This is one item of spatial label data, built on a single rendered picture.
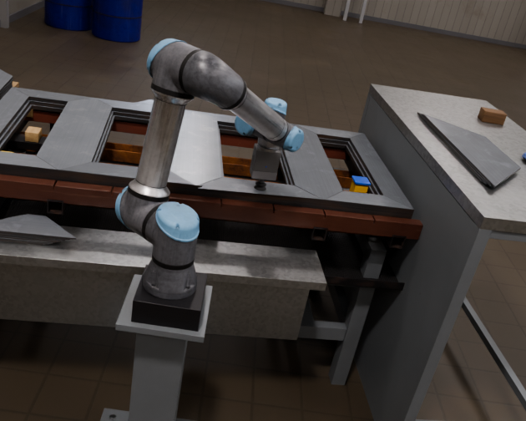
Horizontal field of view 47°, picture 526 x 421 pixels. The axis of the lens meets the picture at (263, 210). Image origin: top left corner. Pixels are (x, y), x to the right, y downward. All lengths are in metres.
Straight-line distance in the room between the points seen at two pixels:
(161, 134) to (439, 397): 1.74
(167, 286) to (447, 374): 1.64
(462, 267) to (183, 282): 0.85
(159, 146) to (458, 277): 0.98
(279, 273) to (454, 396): 1.17
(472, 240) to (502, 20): 10.95
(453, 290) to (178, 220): 0.89
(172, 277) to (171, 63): 0.56
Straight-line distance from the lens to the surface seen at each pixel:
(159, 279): 1.64
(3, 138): 2.33
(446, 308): 2.00
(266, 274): 1.95
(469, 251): 1.89
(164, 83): 1.57
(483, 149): 2.35
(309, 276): 1.99
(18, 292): 2.23
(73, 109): 2.58
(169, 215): 1.58
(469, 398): 2.86
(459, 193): 1.98
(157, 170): 1.63
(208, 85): 1.50
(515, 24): 12.81
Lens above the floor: 1.75
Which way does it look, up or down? 27 degrees down
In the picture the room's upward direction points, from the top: 11 degrees clockwise
